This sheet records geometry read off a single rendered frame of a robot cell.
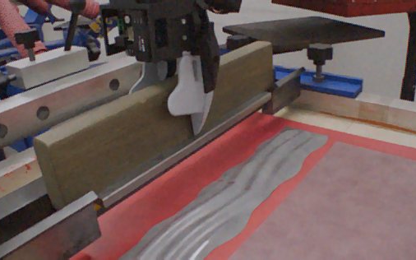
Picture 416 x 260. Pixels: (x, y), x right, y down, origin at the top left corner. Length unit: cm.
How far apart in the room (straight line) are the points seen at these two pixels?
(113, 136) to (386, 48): 216
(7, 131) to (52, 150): 24
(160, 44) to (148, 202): 18
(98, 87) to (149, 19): 30
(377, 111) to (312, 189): 21
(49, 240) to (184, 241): 12
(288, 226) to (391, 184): 15
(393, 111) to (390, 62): 182
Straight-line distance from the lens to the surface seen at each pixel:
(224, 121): 46
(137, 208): 42
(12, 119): 55
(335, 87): 62
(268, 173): 46
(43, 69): 62
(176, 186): 45
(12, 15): 88
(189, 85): 39
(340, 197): 43
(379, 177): 48
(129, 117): 36
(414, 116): 60
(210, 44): 38
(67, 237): 34
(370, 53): 244
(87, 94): 61
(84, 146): 33
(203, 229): 37
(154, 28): 35
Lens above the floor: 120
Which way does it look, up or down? 25 degrees down
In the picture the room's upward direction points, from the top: 4 degrees counter-clockwise
